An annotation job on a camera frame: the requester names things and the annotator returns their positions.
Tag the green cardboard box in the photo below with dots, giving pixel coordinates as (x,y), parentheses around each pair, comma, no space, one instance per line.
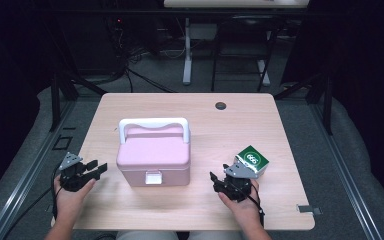
(253,159)

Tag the person's left hand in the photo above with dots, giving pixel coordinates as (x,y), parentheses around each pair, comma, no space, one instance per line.
(67,205)

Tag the black equipment with red light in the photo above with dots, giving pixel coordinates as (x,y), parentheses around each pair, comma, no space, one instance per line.
(90,43)

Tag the black metal stand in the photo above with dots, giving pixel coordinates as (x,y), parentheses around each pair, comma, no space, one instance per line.
(55,100)
(326,100)

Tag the black metal chair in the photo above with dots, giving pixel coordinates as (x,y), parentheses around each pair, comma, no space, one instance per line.
(246,53)

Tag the dark round table grommet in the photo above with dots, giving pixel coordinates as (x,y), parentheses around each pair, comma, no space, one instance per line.
(220,106)

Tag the person's right hand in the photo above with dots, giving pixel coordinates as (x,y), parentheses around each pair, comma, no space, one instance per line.
(246,211)

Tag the grey metal table clip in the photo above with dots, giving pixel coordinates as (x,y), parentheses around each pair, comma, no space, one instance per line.
(308,209)

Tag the white desk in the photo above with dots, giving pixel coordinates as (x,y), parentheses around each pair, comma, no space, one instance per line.
(233,3)

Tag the aluminium floor rail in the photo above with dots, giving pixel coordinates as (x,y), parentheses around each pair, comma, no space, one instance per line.
(30,173)
(346,180)

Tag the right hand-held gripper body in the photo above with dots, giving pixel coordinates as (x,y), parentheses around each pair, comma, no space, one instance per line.
(236,183)

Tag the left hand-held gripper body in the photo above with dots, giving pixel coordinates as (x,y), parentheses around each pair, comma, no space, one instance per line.
(71,175)

